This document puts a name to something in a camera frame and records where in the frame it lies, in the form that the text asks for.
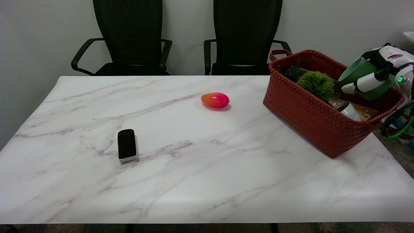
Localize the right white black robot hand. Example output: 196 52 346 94
341 43 414 95

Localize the green mug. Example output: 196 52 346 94
338 57 394 101

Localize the white mug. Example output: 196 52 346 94
333 101 361 122

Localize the red woven basket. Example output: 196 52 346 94
263 49 414 159

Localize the orange printed booklet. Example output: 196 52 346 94
329 99 379 122

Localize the blue object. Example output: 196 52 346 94
393 115 414 150

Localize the green spiky ball plant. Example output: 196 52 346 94
296 71 335 103

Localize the black mesh office chair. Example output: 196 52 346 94
71 0 173 76
204 0 292 76

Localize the red orange toy mango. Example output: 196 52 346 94
201 92 230 109

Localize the black whiteboard eraser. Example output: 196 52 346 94
117 129 138 163

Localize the black wrist cable bundle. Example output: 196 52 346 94
380 100 414 138

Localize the green cable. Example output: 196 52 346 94
387 110 414 140

